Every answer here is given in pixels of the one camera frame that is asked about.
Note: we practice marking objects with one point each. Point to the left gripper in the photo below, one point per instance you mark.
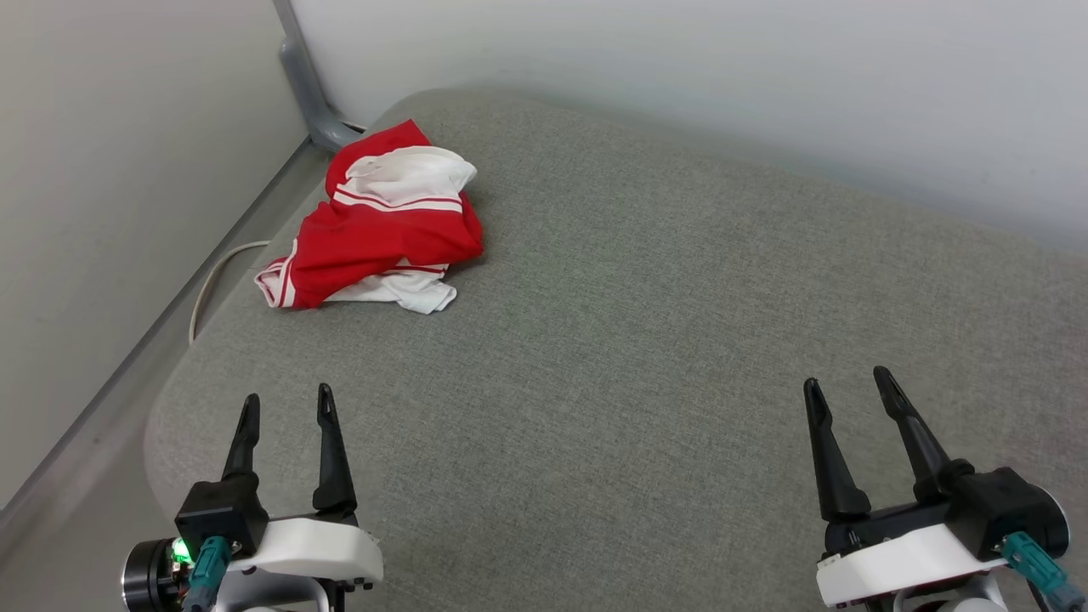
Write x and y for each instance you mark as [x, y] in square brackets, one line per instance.
[314, 548]

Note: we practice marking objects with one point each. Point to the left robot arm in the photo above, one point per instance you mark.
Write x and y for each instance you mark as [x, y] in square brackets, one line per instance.
[272, 592]

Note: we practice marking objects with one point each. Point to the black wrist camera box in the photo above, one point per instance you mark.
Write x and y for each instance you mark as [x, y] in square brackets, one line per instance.
[1007, 506]
[221, 514]

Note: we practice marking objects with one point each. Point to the red and white jersey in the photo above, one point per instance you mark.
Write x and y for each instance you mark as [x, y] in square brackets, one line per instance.
[374, 242]

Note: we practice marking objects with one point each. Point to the grey fabric sofa seat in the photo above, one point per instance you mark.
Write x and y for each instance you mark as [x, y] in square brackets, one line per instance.
[637, 340]

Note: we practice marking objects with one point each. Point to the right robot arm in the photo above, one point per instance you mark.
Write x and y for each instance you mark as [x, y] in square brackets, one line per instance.
[977, 597]

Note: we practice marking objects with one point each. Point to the grey metal pipe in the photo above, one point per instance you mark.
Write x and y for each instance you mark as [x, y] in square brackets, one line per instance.
[302, 85]

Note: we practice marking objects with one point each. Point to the grey baseboard strip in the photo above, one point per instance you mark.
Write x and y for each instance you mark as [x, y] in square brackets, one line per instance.
[102, 404]

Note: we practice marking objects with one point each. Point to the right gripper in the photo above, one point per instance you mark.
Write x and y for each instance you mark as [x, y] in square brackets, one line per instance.
[892, 561]

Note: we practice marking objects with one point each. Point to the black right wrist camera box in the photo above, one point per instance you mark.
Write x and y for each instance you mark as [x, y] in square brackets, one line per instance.
[1007, 506]

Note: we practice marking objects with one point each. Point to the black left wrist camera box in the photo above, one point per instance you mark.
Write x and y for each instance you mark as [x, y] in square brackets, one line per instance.
[221, 514]

